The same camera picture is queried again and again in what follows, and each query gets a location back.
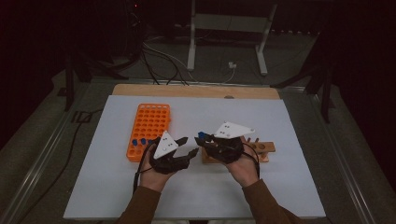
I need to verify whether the metal floor rail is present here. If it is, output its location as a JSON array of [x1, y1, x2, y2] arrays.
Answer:
[[306, 91, 378, 224], [0, 83, 92, 224]]

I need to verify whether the left hand-held gripper cable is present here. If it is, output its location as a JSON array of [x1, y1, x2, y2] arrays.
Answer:
[[132, 146, 157, 195]]

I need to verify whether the white cable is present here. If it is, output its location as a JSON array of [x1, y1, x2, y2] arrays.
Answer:
[[143, 41, 237, 85]]

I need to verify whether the right hand-held gripper cable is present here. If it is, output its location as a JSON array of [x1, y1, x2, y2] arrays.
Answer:
[[241, 141, 262, 180]]

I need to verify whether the orange plastic tube rack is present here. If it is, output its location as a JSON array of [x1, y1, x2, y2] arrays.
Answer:
[[125, 103, 172, 163]]

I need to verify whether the hand-held gripper cable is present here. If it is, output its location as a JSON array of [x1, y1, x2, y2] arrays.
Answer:
[[241, 141, 262, 180], [132, 146, 157, 195]]

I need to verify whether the person's right hand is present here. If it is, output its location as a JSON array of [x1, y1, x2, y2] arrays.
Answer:
[[225, 136, 261, 189]]

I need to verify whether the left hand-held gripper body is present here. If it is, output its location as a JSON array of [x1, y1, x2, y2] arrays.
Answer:
[[148, 130, 191, 175]]

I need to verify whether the white metal stand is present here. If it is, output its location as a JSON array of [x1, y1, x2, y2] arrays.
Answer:
[[186, 0, 278, 77]]

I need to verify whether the white table mat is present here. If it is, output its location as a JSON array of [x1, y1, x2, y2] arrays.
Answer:
[[63, 94, 327, 220]]

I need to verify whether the black tripod stand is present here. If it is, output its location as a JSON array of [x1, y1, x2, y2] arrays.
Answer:
[[64, 54, 130, 112], [270, 62, 336, 124]]

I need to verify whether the dark power strip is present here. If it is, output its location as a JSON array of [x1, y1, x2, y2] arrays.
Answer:
[[269, 28, 321, 36]]

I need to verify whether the person's left hand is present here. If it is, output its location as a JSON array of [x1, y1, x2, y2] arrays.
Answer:
[[138, 143, 176, 193]]

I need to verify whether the wooden test tube rack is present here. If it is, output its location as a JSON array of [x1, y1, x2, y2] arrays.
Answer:
[[201, 136, 276, 164]]

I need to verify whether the black cable bundle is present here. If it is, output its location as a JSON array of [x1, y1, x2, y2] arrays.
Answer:
[[139, 40, 190, 87]]

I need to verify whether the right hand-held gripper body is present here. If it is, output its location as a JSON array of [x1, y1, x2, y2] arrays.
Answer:
[[204, 120, 256, 165]]

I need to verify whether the black floor cable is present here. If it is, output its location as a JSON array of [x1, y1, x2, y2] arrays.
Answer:
[[18, 108, 105, 224]]

